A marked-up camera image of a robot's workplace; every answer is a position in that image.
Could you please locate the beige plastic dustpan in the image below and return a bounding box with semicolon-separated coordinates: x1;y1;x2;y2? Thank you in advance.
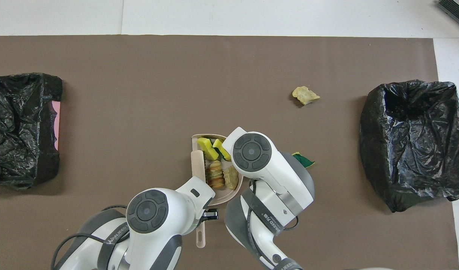
191;134;244;206

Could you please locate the striped orange bread piece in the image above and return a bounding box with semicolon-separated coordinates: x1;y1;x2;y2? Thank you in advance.
208;160;226;189

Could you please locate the pale chip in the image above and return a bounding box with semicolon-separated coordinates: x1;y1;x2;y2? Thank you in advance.
223;165;239;190
292;86;321;106

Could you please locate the beige hand brush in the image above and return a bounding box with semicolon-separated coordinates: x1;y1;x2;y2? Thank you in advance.
191;150;208;249

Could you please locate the green and yellow sponge piece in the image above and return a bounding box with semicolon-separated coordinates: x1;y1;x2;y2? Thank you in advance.
292;151;315;169

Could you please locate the black bag lined pink bin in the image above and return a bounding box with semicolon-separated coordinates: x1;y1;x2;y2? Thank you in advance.
0;72;63;189

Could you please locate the brown table mat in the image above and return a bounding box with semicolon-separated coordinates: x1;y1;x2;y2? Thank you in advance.
0;35;459;270

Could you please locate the dark grey ridged device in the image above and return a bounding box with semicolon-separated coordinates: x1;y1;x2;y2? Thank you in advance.
436;0;459;32

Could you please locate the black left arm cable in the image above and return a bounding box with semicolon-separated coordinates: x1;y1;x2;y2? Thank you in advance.
51;204;128;270

